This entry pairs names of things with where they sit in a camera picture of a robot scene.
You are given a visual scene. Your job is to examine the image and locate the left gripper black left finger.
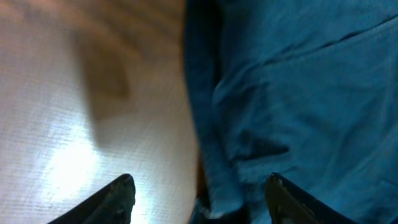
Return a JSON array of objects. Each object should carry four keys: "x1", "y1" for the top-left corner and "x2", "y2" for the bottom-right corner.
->
[{"x1": 49, "y1": 174, "x2": 136, "y2": 224}]

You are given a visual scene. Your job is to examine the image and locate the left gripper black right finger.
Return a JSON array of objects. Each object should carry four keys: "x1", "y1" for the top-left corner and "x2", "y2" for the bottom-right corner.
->
[{"x1": 265, "y1": 172, "x2": 356, "y2": 224}]

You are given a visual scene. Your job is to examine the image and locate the dark navy shorts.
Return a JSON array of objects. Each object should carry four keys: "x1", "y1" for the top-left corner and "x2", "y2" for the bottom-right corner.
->
[{"x1": 183, "y1": 0, "x2": 397, "y2": 223}]

